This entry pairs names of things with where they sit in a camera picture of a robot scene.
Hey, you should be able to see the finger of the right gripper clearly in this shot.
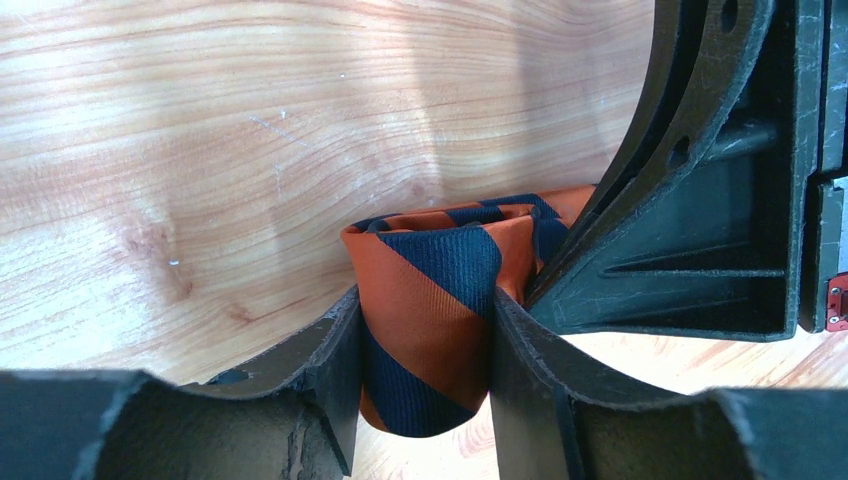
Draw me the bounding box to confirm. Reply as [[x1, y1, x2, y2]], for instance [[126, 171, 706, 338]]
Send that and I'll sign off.
[[528, 1, 825, 342]]

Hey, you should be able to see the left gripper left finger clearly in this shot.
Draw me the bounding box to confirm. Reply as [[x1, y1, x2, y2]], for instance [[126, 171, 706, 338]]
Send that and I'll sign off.
[[1, 289, 361, 479]]

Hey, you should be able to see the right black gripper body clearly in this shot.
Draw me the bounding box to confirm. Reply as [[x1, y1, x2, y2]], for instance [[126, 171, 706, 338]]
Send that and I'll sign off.
[[800, 1, 847, 333]]

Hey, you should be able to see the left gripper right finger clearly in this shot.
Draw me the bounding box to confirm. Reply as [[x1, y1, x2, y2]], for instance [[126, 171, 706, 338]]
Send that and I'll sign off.
[[490, 292, 847, 479]]

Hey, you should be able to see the orange navy striped tie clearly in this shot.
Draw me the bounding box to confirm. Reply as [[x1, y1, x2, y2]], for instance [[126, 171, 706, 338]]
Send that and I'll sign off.
[[341, 185, 594, 438]]

